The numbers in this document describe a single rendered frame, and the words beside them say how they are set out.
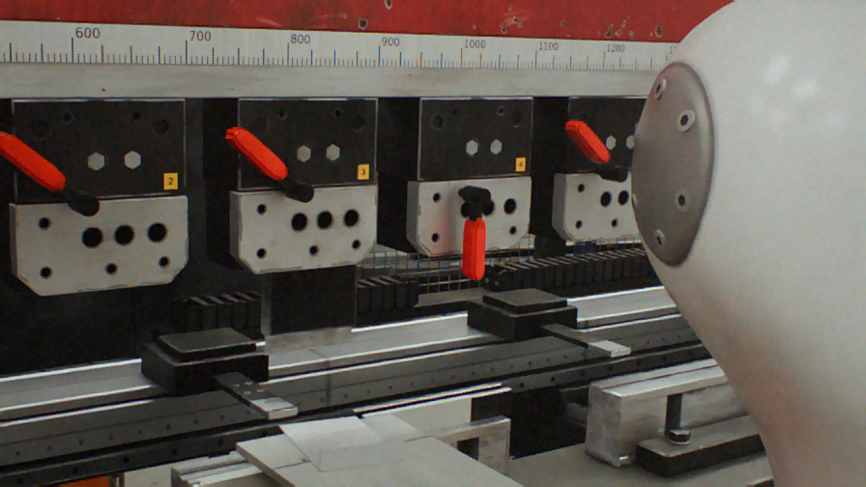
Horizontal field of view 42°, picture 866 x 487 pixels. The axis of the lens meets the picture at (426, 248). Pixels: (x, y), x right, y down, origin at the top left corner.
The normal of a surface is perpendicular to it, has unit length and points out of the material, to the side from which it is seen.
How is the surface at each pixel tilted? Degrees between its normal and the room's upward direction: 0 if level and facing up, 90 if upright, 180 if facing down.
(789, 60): 55
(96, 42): 90
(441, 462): 0
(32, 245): 90
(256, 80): 90
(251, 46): 90
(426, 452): 0
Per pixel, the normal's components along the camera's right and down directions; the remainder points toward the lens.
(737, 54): -0.61, -0.50
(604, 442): -0.82, 0.08
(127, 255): 0.57, 0.18
